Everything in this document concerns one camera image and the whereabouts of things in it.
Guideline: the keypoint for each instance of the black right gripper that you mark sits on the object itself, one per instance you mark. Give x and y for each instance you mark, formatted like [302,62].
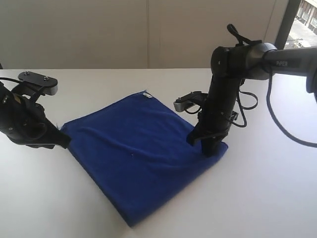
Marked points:
[215,116]

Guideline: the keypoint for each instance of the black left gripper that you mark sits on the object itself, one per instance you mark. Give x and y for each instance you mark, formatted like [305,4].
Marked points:
[24,123]

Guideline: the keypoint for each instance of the blue microfiber towel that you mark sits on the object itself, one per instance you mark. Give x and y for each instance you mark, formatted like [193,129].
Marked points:
[135,150]

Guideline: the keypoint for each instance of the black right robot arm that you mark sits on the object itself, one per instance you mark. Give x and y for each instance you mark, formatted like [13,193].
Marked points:
[229,67]

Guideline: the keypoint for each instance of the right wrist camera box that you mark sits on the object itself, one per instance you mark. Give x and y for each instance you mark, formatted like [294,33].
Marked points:
[196,98]

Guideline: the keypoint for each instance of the dark window frame post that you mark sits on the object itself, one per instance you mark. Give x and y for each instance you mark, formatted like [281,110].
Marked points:
[286,24]

